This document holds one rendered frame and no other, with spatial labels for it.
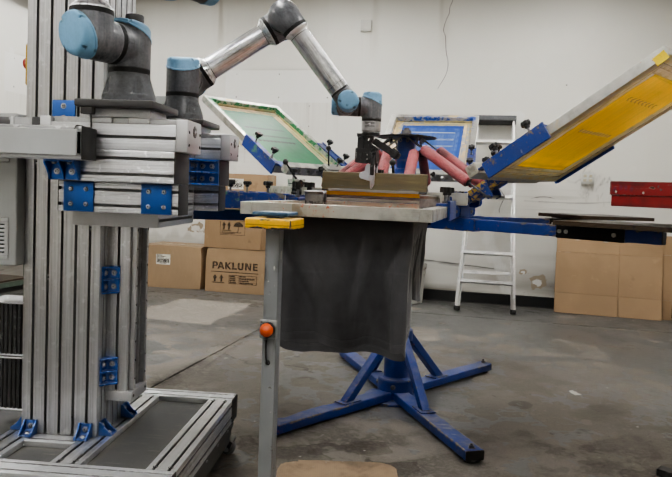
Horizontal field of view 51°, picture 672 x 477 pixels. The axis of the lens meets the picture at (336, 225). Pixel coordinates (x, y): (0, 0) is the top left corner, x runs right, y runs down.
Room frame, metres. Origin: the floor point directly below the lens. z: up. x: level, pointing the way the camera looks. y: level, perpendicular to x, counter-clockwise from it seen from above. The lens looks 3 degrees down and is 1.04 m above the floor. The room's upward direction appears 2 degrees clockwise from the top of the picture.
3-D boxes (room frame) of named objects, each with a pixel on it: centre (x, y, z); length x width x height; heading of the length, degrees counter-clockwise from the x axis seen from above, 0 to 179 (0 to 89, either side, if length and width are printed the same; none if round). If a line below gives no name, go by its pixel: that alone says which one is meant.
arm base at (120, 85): (2.02, 0.61, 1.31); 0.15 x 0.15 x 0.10
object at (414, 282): (2.33, -0.27, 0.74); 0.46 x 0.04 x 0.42; 166
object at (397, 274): (2.15, -0.01, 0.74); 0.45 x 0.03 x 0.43; 76
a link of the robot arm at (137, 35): (2.02, 0.61, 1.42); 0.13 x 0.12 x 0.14; 149
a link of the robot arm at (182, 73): (2.52, 0.57, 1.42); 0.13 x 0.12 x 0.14; 2
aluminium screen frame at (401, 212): (2.43, -0.08, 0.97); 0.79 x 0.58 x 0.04; 166
